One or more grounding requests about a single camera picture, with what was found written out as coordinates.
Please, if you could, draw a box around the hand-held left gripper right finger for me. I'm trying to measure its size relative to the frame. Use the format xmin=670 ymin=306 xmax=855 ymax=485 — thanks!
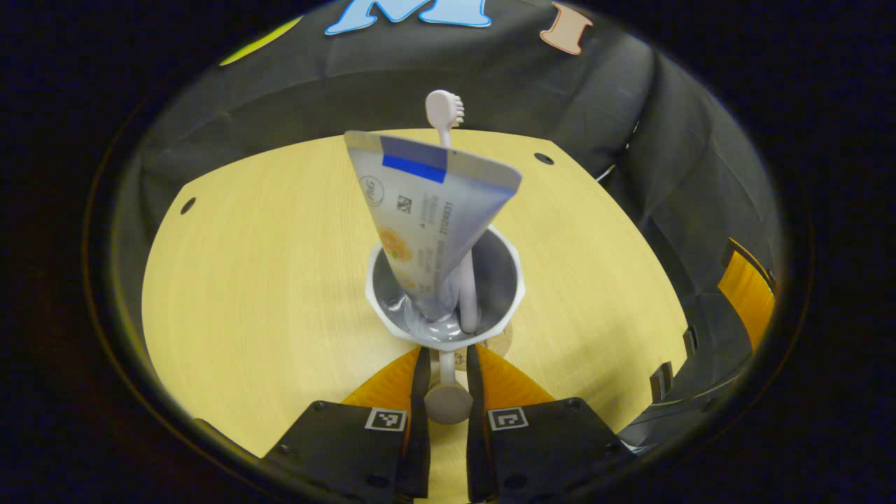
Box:
xmin=465 ymin=343 xmax=635 ymax=502

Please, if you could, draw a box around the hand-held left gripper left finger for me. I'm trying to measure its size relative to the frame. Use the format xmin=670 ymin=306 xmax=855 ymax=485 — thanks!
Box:
xmin=262 ymin=346 xmax=433 ymax=501

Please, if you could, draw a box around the white cup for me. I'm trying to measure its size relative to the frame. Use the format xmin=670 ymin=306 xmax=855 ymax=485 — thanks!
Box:
xmin=364 ymin=224 xmax=526 ymax=426

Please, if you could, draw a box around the white toothpaste tube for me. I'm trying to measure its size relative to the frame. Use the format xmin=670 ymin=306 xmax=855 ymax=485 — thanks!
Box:
xmin=343 ymin=129 xmax=524 ymax=323

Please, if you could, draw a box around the white toothbrush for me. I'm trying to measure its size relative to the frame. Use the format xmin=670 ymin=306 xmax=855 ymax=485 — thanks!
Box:
xmin=425 ymin=90 xmax=481 ymax=334

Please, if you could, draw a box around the wooden desktop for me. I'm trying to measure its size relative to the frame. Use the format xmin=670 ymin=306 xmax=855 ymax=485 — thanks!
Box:
xmin=140 ymin=128 xmax=690 ymax=501

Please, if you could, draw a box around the black backdrop cloth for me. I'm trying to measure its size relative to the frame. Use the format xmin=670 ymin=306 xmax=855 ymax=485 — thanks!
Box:
xmin=112 ymin=0 xmax=785 ymax=449

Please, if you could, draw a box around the white cable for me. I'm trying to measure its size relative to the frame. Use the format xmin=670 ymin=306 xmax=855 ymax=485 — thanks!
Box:
xmin=594 ymin=120 xmax=642 ymax=184

